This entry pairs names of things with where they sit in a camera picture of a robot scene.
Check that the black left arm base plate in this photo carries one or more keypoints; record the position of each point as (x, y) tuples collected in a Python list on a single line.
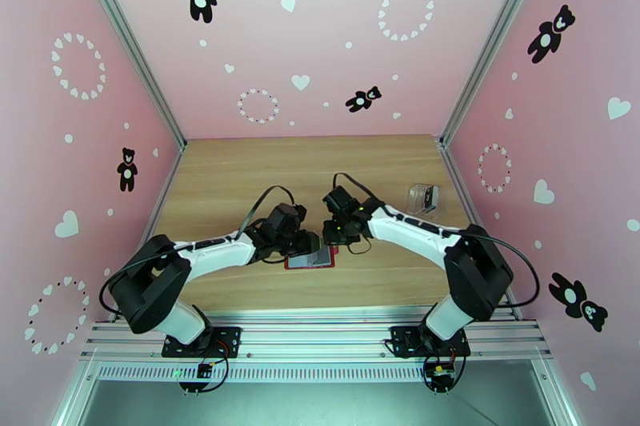
[(230, 339)]

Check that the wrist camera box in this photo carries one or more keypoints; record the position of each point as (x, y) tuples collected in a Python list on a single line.
[(286, 220), (340, 199)]

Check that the red card holder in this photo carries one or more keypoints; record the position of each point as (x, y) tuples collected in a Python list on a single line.
[(300, 263)]

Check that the aluminium table side rail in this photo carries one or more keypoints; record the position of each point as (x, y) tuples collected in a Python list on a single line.
[(452, 165), (165, 185)]

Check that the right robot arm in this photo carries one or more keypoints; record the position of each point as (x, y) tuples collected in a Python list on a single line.
[(410, 227)]

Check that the wide aluminium rail bed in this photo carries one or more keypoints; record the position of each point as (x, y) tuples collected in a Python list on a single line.
[(320, 334)]

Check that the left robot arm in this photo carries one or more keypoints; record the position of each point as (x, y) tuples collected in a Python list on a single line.
[(220, 252)]

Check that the small black circuit board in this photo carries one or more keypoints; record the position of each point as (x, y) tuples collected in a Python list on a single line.
[(204, 370)]

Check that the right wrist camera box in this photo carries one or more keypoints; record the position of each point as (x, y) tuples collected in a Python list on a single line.
[(340, 199)]

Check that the aluminium corner frame post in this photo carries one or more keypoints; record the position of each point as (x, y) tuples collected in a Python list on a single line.
[(557, 399), (129, 40), (493, 40), (75, 399)]

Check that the grey sheet metal pan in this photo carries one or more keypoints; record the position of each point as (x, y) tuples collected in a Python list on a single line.
[(320, 407)]

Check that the clear plastic card box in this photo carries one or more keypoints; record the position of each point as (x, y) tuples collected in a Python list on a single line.
[(415, 200)]

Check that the perforated metal strip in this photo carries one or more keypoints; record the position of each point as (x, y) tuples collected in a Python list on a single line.
[(320, 373)]

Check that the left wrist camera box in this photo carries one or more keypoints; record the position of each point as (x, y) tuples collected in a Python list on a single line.
[(286, 220)]

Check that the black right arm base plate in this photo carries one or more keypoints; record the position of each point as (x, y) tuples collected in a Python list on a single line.
[(400, 339)]

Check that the circuit board with yellow connector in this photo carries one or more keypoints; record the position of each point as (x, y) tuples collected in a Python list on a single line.
[(440, 375)]

